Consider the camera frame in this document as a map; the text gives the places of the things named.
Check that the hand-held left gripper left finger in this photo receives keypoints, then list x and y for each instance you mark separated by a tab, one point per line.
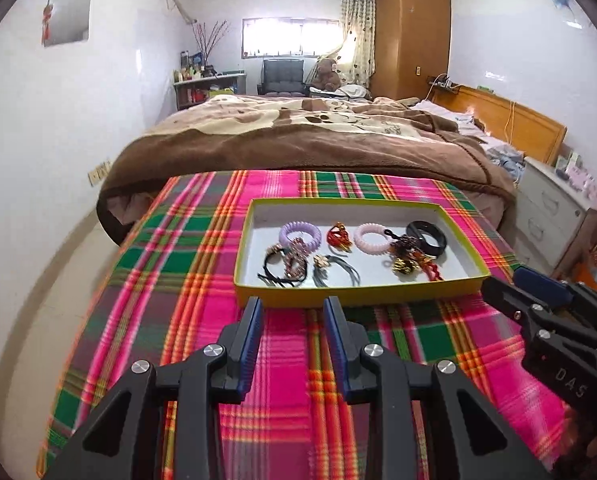
251	345

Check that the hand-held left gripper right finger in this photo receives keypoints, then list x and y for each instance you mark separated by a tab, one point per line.
336	345

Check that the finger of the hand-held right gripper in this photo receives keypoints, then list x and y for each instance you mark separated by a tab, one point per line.
503	297
540	280

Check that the yellow-green shallow box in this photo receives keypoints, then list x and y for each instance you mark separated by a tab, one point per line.
358	287

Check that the gold bow red braided tie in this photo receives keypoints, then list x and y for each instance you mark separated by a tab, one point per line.
403	265

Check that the pink green plaid blanket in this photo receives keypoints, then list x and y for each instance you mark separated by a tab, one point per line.
288	385

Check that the grey drawer nightstand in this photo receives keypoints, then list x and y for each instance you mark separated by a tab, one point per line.
548	210

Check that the black wristband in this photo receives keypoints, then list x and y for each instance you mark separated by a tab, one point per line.
431	240

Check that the clutter of small boxes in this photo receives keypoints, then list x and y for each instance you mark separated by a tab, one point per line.
583	177

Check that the crumpled light bedclothes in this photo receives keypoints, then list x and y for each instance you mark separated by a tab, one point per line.
503	155

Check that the wooden headboard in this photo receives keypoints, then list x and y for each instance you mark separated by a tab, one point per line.
528	127

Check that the bed with brown blanket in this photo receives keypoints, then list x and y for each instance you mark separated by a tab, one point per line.
278	150

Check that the power strip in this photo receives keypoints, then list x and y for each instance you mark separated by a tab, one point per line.
443	82

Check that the grey shelf unit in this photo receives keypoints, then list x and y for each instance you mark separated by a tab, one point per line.
203	92

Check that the dark armchair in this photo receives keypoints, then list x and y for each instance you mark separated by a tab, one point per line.
281	77

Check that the brown teddy bear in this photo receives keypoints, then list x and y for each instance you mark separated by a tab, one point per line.
326	75

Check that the wooden wardrobe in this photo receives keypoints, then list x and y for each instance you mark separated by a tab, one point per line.
408	35

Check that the group of bottles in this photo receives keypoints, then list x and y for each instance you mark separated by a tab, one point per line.
193	67

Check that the patterned curtain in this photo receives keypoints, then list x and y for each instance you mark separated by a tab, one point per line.
356	30

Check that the dried branches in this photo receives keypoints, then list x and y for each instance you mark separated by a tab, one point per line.
209	40

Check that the window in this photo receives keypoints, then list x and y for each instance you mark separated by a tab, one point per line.
288	37

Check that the red hanging ornament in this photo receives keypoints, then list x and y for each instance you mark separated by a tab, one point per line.
47	17

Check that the wall socket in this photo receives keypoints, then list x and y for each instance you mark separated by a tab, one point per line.
99	172

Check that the cartoon wall sticker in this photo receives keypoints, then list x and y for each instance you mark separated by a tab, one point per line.
568	7

